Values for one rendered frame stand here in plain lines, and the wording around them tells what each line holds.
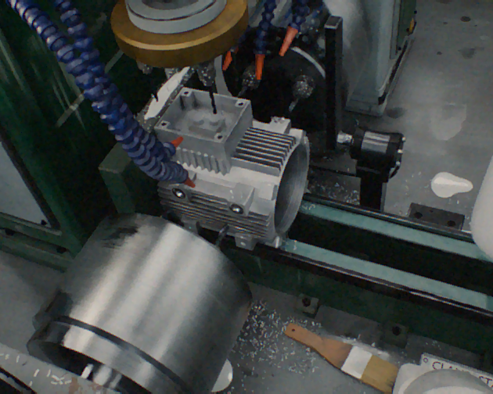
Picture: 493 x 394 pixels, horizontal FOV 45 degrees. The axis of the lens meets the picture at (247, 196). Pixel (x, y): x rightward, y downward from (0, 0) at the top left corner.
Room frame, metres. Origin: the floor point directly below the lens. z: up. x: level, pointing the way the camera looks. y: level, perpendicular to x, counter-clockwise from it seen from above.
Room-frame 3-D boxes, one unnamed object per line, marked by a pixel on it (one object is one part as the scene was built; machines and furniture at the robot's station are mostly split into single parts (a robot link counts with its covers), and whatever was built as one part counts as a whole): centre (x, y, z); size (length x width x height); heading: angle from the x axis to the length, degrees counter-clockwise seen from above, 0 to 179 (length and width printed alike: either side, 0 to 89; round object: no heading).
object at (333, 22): (0.73, -0.17, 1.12); 0.04 x 0.03 x 0.26; 59
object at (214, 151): (0.70, 0.05, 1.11); 0.12 x 0.11 x 0.07; 59
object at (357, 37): (0.96, -0.16, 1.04); 0.41 x 0.25 x 0.25; 149
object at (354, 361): (0.43, -0.11, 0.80); 0.21 x 0.05 x 0.01; 51
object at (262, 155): (0.68, 0.01, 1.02); 0.20 x 0.19 x 0.19; 59
